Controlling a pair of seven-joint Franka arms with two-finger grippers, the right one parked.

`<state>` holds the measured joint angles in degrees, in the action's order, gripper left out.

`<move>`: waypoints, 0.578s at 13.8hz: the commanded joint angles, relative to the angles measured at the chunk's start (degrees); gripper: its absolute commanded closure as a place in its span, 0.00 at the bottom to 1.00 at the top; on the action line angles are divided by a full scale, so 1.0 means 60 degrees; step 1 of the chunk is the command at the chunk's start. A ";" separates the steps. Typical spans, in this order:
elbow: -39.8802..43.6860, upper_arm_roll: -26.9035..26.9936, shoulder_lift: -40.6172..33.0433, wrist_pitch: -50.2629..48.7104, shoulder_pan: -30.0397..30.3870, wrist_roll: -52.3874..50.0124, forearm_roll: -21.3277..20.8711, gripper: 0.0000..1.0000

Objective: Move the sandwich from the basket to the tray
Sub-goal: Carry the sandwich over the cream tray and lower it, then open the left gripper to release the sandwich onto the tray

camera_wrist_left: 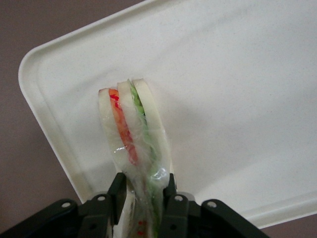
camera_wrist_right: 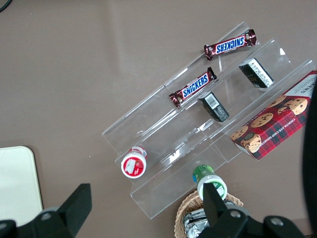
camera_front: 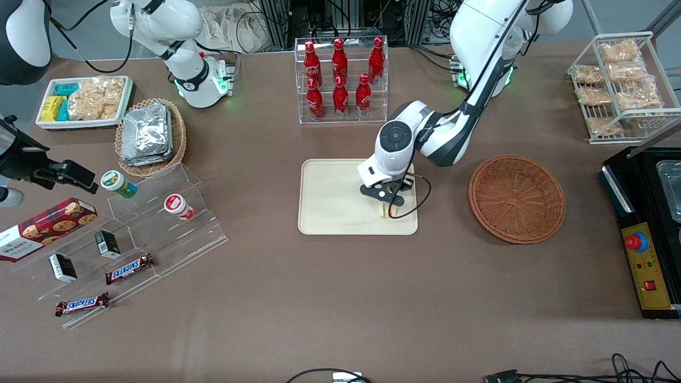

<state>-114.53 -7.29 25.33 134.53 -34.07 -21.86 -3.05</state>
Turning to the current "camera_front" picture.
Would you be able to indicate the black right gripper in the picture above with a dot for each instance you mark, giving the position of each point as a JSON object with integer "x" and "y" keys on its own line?
{"x": 22, "y": 161}

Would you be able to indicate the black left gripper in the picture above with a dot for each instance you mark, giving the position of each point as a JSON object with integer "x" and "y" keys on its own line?
{"x": 403, "y": 184}

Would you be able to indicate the triangle sandwich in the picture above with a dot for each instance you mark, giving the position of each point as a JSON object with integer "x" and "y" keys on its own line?
{"x": 384, "y": 211}

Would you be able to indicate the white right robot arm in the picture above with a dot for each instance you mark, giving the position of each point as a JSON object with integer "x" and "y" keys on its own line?
{"x": 186, "y": 69}

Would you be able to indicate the white rectangular snack tray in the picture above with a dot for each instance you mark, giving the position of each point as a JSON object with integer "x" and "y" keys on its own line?
{"x": 45, "y": 125}

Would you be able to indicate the beige plastic tray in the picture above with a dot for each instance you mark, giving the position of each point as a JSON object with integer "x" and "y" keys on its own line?
{"x": 330, "y": 197}

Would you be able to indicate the deep oval wicker basket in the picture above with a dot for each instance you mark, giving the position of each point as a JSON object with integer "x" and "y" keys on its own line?
{"x": 178, "y": 138}

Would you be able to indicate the round shallow wicker basket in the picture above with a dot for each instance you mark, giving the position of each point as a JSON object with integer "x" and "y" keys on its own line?
{"x": 516, "y": 199}

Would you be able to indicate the red tartan cookie box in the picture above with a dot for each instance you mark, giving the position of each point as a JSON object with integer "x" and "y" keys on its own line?
{"x": 48, "y": 226}

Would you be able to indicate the green lidded snack cup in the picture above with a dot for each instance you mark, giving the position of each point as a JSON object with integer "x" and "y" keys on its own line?
{"x": 117, "y": 183}

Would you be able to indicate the teal snack packet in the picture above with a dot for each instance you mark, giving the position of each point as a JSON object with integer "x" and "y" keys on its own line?
{"x": 66, "y": 89}
{"x": 63, "y": 111}

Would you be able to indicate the yellow snack packet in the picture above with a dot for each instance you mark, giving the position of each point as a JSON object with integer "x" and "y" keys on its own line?
{"x": 52, "y": 108}

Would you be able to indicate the clear acrylic bottle rack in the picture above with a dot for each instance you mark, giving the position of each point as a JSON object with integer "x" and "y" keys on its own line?
{"x": 343, "y": 121}

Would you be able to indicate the small black box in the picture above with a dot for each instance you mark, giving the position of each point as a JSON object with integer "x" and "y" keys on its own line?
{"x": 63, "y": 267}
{"x": 107, "y": 244}

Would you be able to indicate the clear bag of rice crackers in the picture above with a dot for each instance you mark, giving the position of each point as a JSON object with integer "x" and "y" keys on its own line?
{"x": 96, "y": 98}

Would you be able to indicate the red cola bottle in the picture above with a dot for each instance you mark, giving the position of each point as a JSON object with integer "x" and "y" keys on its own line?
{"x": 315, "y": 103}
{"x": 340, "y": 101}
{"x": 376, "y": 59}
{"x": 312, "y": 61}
{"x": 363, "y": 98}
{"x": 339, "y": 59}

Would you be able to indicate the stack of foil packets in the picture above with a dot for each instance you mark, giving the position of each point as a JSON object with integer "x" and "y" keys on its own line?
{"x": 146, "y": 135}

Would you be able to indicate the brown snickers bar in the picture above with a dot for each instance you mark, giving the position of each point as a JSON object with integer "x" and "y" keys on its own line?
{"x": 129, "y": 269}
{"x": 82, "y": 304}

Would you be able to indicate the red lidded snack cup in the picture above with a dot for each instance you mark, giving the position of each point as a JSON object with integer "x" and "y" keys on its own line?
{"x": 177, "y": 206}

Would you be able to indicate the clear acrylic stepped shelf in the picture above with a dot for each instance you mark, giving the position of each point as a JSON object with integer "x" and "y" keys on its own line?
{"x": 181, "y": 239}

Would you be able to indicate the small white device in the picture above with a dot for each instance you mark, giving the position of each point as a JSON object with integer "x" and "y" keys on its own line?
{"x": 347, "y": 377}

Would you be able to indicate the beige cloth bag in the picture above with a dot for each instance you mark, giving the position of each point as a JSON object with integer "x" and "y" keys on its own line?
{"x": 234, "y": 29}

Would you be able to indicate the clear bagged fried snack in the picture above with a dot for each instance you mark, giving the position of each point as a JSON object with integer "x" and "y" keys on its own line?
{"x": 628, "y": 72}
{"x": 620, "y": 52}
{"x": 604, "y": 126}
{"x": 638, "y": 97}
{"x": 595, "y": 96}
{"x": 588, "y": 74}

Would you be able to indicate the red emergency stop button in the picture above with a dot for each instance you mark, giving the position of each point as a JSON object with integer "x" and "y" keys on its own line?
{"x": 636, "y": 242}

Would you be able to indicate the black and yellow control box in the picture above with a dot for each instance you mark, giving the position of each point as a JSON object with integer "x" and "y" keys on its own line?
{"x": 649, "y": 287}

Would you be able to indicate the clear plastic container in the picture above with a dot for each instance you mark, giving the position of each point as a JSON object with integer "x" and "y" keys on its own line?
{"x": 671, "y": 191}

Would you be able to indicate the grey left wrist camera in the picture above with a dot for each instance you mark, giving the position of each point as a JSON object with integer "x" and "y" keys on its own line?
{"x": 375, "y": 171}

